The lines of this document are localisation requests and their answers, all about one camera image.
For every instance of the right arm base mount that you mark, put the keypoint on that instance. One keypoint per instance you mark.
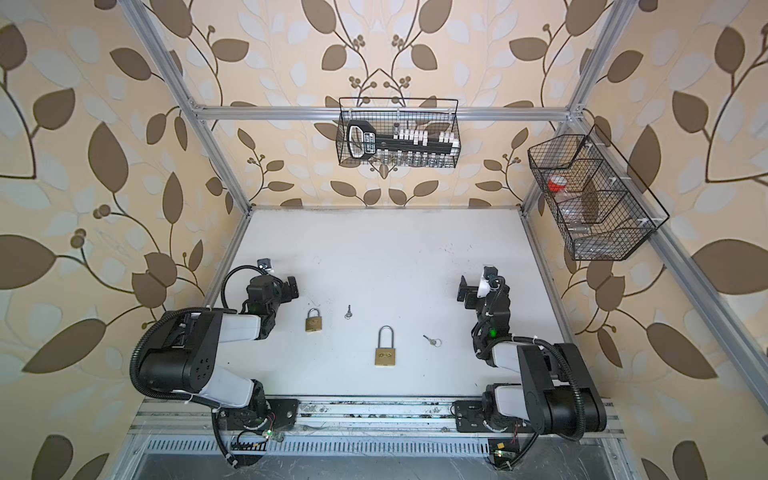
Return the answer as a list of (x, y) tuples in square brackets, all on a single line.
[(472, 416)]

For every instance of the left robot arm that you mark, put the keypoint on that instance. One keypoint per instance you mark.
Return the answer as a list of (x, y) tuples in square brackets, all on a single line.
[(176, 358)]

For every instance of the wire basket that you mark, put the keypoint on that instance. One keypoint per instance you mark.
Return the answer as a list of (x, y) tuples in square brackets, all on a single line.
[(607, 210), (431, 113)]

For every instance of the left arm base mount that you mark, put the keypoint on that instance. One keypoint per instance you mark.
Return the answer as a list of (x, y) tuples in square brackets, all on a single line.
[(280, 413)]

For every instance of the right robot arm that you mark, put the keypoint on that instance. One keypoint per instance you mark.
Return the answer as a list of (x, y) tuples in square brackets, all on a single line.
[(555, 394)]

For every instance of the silver key with ring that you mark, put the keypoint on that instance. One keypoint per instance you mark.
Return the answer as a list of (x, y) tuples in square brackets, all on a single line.
[(435, 342)]

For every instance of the large brass padlock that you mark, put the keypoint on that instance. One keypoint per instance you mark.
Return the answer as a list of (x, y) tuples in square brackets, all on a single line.
[(385, 353)]

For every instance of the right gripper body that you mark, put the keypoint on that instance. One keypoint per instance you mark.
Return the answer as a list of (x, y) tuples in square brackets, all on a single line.
[(474, 291)]

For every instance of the black socket set holder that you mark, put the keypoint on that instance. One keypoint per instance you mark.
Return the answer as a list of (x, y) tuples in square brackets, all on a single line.
[(363, 142)]

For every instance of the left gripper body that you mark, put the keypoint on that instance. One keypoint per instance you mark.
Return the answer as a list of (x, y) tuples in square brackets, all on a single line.
[(285, 288)]

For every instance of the back wire basket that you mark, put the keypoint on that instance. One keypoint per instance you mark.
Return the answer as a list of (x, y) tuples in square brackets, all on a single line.
[(431, 113)]

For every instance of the right wire basket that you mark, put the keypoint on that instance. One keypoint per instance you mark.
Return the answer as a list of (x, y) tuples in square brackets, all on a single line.
[(607, 210)]

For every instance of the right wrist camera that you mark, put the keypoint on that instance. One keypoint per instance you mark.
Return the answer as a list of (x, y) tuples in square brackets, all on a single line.
[(490, 273)]

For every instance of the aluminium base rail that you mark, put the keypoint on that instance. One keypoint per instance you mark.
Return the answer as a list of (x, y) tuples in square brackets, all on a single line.
[(316, 414)]

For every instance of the small brass padlock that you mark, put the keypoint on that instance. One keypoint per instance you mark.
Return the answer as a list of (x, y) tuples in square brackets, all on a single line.
[(313, 321)]

